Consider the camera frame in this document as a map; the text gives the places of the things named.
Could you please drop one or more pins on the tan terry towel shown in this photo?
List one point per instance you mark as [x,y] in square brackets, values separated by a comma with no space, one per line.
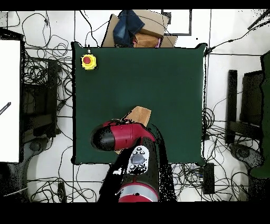
[139,115]

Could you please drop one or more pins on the white flat panel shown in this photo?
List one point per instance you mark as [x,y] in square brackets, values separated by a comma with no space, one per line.
[9,95]

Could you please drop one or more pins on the black flat bar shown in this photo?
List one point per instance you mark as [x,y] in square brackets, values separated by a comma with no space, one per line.
[231,105]

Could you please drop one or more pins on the dark green table cloth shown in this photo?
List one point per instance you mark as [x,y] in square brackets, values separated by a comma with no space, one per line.
[137,84]

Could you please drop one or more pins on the yellow emergency stop button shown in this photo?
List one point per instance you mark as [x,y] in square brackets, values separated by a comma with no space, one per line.
[88,63]

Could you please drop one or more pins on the black equipment rack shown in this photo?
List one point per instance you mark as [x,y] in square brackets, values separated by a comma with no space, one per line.
[51,84]
[251,95]

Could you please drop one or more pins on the black stand base foot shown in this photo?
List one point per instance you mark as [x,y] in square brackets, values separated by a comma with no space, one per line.
[242,153]
[35,145]

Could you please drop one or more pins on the orange folded cloth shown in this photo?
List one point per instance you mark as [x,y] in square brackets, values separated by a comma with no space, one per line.
[145,41]

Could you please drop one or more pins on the blue denim jeans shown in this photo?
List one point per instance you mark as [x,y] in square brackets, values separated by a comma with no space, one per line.
[126,27]

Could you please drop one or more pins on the striped black rod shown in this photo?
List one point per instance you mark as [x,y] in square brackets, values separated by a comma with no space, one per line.
[6,106]

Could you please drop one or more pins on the brown cardboard box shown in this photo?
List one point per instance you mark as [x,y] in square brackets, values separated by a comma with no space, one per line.
[151,21]

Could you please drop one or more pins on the black power box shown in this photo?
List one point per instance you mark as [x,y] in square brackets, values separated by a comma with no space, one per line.
[208,179]

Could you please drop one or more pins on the black tripod rod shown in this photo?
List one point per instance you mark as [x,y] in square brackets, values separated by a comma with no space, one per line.
[258,20]

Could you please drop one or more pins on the black rectangular frame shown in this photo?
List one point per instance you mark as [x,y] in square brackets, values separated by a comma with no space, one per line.
[179,34]

